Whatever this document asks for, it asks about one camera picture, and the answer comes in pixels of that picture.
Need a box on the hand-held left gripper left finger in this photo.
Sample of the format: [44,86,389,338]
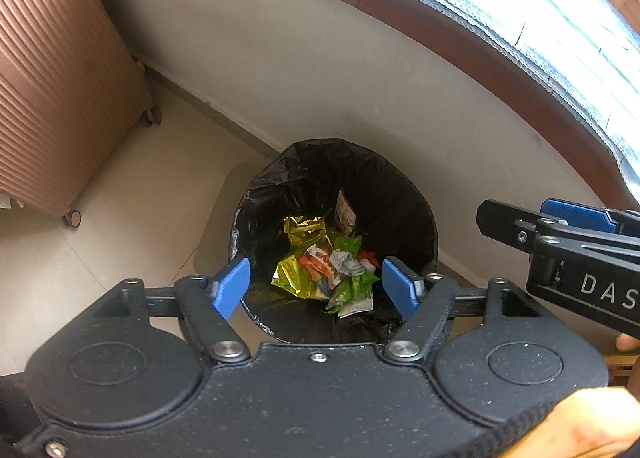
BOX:
[90,257,252,365]

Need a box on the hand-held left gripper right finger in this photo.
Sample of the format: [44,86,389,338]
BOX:
[381,256,544,365]

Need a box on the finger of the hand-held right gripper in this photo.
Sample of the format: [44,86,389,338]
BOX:
[476,199,557,255]
[537,197,640,249]

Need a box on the green plastic wrapper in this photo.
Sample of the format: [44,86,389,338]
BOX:
[327,235,381,311]

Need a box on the yellow green foil wrapper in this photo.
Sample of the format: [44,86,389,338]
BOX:
[271,215,333,301]

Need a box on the trash bin with black bag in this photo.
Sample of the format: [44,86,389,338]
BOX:
[227,138,441,345]

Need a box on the colourful snack packet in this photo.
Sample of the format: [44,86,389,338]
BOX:
[300,244,346,289]

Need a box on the person's left hand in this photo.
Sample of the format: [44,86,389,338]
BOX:
[500,386,640,458]

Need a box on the blue checked cloth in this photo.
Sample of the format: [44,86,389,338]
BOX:
[272,0,640,209]

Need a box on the pink ribbed suitcase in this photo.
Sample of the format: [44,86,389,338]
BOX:
[0,0,163,229]

